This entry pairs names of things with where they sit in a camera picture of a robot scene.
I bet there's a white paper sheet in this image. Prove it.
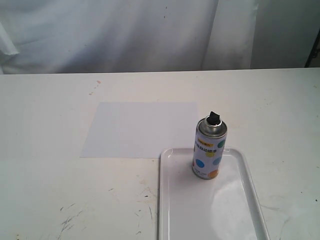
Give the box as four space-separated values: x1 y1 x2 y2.
80 102 199 159

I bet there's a black metal stand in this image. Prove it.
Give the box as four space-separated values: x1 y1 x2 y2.
303 28 320 68

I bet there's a white backdrop curtain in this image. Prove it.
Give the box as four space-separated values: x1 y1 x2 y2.
0 0 320 74

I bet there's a spray can with dots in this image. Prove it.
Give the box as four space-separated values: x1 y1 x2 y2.
192 111 228 180

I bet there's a white rectangular plastic tray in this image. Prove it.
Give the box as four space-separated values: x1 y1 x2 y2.
157 147 269 240

